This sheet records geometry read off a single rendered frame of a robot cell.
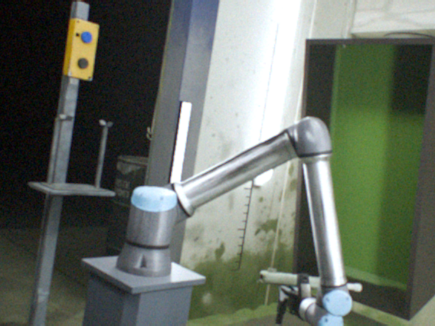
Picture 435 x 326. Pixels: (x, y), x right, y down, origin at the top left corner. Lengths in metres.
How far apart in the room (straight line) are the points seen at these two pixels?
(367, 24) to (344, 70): 1.02
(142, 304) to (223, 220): 1.38
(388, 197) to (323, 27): 1.32
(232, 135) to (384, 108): 0.83
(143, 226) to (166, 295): 0.23
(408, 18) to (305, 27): 0.67
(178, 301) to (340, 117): 1.44
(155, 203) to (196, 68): 1.15
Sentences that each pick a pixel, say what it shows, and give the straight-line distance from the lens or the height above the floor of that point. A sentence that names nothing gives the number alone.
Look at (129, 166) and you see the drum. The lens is 3.31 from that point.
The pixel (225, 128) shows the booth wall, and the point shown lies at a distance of 2.83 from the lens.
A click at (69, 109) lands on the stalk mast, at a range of 2.49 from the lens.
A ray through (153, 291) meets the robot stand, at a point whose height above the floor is 0.61.
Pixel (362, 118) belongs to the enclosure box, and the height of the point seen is 1.33.
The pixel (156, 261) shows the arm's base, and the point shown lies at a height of 0.69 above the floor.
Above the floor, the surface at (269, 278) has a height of 0.58.
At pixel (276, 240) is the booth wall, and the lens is 3.35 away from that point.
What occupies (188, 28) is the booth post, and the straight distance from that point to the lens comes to 2.64.
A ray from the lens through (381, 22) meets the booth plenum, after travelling 3.67.
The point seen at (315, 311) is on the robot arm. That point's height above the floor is 0.55.
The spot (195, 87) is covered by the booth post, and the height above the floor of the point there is 1.36.
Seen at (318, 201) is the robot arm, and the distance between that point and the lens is 1.71.
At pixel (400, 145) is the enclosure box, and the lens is 2.63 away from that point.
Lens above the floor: 1.13
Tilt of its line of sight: 3 degrees down
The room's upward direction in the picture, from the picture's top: 9 degrees clockwise
